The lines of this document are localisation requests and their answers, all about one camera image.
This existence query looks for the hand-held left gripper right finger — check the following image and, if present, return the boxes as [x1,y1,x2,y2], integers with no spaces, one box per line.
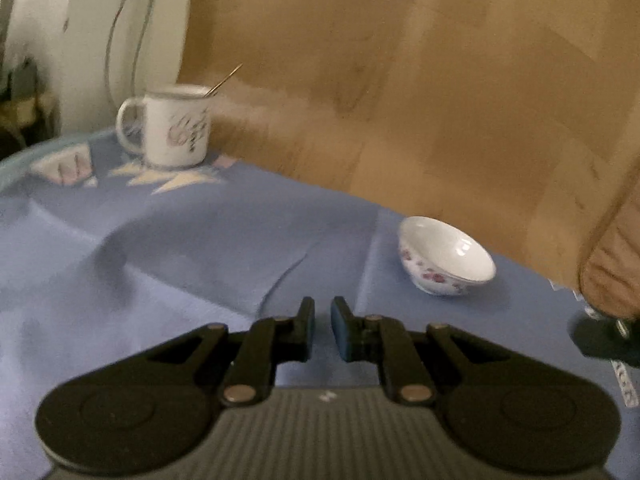
[330,296,507,406]

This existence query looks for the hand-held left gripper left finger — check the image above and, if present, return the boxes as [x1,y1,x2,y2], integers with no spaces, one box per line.
[144,297,317,406]

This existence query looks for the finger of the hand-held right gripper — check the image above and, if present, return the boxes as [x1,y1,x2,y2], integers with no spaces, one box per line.
[567,309,640,362]

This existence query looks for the white bowl pink flowers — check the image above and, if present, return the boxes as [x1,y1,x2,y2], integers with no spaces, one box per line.
[398,216,497,297]

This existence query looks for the brown cushion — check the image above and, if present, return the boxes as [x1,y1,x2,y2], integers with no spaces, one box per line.
[576,172,640,322]

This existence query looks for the blue printed cloth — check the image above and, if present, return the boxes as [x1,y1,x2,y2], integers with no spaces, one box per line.
[0,127,640,480]

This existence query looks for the white floral mug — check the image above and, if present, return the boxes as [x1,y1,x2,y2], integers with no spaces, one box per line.
[115,84,212,170]

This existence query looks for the wooden board panel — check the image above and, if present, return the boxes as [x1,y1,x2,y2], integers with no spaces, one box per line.
[176,0,640,291]

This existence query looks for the metal spoon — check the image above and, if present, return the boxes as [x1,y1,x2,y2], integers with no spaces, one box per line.
[202,63,244,99]

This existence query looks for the grey cable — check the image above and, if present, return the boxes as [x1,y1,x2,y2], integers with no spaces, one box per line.
[104,0,154,107]

